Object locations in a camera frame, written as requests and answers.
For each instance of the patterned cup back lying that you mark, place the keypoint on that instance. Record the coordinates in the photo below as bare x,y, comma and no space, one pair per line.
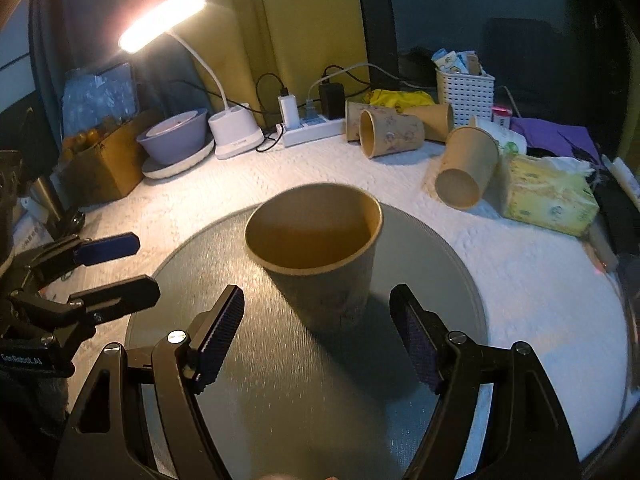
353,111

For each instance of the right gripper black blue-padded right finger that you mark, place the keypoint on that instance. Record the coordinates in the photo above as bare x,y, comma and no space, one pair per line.
527,434

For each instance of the yellow curtain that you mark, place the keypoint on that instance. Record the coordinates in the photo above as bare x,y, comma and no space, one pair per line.
255,47

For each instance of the yellow plastic bag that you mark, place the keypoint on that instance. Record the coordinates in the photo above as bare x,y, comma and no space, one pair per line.
398,100

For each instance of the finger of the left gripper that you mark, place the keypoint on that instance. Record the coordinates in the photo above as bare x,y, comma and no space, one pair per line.
94,306
47,263

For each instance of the purple bowl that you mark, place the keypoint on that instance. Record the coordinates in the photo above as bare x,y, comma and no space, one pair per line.
175,138

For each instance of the white basket with packets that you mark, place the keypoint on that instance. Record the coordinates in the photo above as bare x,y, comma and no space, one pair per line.
463,84

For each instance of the white power strip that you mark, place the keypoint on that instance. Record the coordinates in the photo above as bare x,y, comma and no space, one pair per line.
314,129

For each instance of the white tube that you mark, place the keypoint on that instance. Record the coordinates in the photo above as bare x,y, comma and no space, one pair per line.
624,177

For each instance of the round grey heating mat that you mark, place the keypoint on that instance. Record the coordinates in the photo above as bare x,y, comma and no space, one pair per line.
346,405

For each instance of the plain brown cup lying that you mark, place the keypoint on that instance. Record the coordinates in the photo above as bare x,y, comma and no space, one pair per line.
469,161

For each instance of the purple cloth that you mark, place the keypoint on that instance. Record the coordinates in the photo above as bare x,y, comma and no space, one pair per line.
550,139

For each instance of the white tablecloth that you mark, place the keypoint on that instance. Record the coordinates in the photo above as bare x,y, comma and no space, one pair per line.
536,285

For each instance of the white charger plug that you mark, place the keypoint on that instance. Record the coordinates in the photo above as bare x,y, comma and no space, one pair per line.
289,111

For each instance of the cardboard box with fruit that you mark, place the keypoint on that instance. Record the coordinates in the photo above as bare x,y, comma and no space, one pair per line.
112,168

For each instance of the white green printed cup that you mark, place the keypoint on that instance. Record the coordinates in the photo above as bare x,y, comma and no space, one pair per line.
509,141

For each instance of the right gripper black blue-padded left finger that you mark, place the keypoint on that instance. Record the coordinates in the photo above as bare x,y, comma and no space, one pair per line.
107,435

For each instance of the white plate under bowl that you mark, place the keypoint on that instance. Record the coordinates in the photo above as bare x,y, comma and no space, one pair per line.
152,169

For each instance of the teal curtain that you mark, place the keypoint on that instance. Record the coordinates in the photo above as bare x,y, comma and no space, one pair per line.
82,35

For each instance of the patterned brown paper cup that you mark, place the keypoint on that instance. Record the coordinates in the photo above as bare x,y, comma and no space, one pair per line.
317,243

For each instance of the patterned cup front lying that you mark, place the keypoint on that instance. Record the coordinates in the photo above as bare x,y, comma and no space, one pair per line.
385,132

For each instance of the patterned cup lying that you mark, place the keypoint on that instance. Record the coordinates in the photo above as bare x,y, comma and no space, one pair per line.
385,132
353,111

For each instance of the black charger adapter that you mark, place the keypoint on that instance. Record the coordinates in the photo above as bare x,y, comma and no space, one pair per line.
332,100

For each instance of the pink-capped small bottle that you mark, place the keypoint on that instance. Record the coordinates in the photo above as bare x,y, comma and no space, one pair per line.
501,116

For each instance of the yellow tissue pack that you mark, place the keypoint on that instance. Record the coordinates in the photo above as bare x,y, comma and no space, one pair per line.
534,192

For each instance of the plain brown cup back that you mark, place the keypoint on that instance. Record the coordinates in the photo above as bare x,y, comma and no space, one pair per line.
437,120

